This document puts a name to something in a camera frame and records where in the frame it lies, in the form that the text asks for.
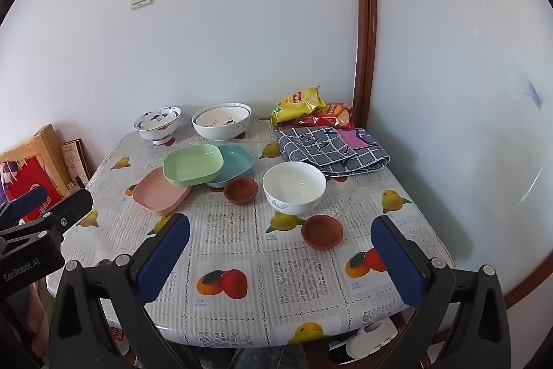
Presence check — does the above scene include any yellow chips bag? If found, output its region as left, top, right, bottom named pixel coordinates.
left=271, top=86, right=327, bottom=127

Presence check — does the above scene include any green square plate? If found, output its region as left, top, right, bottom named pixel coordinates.
left=163, top=144, right=224, bottom=187

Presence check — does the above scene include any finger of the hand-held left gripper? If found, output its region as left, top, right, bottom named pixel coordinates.
left=0, top=188, right=93, bottom=255
left=0, top=184, right=48, bottom=225

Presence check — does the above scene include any brown framed board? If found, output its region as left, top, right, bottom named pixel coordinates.
left=60, top=138, right=91, bottom=186

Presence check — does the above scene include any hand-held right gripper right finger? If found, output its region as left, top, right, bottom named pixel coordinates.
left=370, top=215, right=513, bottom=369

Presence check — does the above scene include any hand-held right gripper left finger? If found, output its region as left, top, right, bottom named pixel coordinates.
left=47, top=213, right=204, bottom=369

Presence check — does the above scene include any small brown dish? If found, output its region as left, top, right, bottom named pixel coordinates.
left=223, top=177, right=259, bottom=206
left=301, top=214, right=344, bottom=251

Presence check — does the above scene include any grey checked cloth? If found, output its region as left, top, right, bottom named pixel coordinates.
left=275, top=127, right=392, bottom=178

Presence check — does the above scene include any blue patterned footed bowl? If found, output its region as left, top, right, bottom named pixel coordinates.
left=132, top=106, right=182, bottom=146

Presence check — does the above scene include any white object under table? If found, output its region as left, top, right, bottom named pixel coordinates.
left=328, top=321, right=398, bottom=365

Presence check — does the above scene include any teal square plate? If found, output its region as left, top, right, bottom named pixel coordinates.
left=205, top=143, right=255, bottom=188

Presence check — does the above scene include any fruit printed tablecloth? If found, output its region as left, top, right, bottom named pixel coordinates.
left=45, top=116, right=455, bottom=348

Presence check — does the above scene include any brown wooden baseboard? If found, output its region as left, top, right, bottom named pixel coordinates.
left=503, top=248, right=553, bottom=309

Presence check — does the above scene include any pink square plate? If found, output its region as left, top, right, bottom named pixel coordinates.
left=132, top=168, right=192, bottom=215

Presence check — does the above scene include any brown wooden door frame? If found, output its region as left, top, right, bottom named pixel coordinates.
left=352, top=0, right=376, bottom=128

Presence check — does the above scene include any red chips bag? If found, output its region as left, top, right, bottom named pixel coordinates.
left=294, top=103, right=355, bottom=130

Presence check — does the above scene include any red paper bag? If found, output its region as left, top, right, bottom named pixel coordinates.
left=4, top=157, right=61, bottom=223

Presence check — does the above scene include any large white patterned bowl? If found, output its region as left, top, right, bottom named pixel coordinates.
left=192, top=103, right=252, bottom=142

